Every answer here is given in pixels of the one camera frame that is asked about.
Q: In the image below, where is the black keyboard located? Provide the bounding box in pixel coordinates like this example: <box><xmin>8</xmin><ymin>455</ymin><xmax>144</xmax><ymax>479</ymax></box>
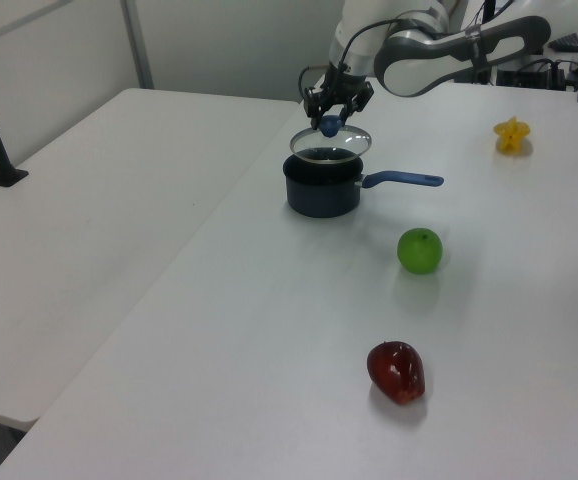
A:
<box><xmin>547</xmin><ymin>31</ymin><xmax>578</xmax><ymax>52</ymax></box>

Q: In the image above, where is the black electronics box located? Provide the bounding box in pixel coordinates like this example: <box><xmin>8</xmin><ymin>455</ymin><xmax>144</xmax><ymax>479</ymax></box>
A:
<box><xmin>495</xmin><ymin>58</ymin><xmax>578</xmax><ymax>92</ymax></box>

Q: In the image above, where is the glass lid with blue knob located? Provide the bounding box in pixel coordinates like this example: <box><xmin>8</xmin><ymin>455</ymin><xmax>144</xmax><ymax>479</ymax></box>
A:
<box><xmin>288</xmin><ymin>115</ymin><xmax>373</xmax><ymax>162</ymax></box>

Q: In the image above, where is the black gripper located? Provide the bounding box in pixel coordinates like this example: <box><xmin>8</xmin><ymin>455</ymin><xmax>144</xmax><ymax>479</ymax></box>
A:
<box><xmin>304</xmin><ymin>62</ymin><xmax>376</xmax><ymax>131</ymax></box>

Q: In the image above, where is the green apple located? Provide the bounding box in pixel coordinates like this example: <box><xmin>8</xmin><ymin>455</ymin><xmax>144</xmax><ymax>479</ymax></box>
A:
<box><xmin>396</xmin><ymin>227</ymin><xmax>444</xmax><ymax>275</ymax></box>

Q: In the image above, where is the grey metal partition post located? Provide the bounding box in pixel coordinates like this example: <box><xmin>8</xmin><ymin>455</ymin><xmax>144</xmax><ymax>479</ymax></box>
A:
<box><xmin>120</xmin><ymin>0</ymin><xmax>156</xmax><ymax>91</ymax></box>

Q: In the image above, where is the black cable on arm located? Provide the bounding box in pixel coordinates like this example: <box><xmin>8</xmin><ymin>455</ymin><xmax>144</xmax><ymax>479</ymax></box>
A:
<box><xmin>296</xmin><ymin>17</ymin><xmax>405</xmax><ymax>101</ymax></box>

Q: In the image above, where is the dark blue saucepan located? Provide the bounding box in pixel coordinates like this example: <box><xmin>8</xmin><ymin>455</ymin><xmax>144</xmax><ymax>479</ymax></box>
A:
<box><xmin>282</xmin><ymin>149</ymin><xmax>445</xmax><ymax>220</ymax></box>

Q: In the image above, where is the yellow starfruit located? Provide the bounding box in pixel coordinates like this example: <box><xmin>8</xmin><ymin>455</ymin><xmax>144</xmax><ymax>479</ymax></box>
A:
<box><xmin>492</xmin><ymin>116</ymin><xmax>533</xmax><ymax>155</ymax></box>

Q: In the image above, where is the dark red apple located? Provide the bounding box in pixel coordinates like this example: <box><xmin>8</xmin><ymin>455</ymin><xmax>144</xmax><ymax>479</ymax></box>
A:
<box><xmin>366</xmin><ymin>340</ymin><xmax>426</xmax><ymax>406</ymax></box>

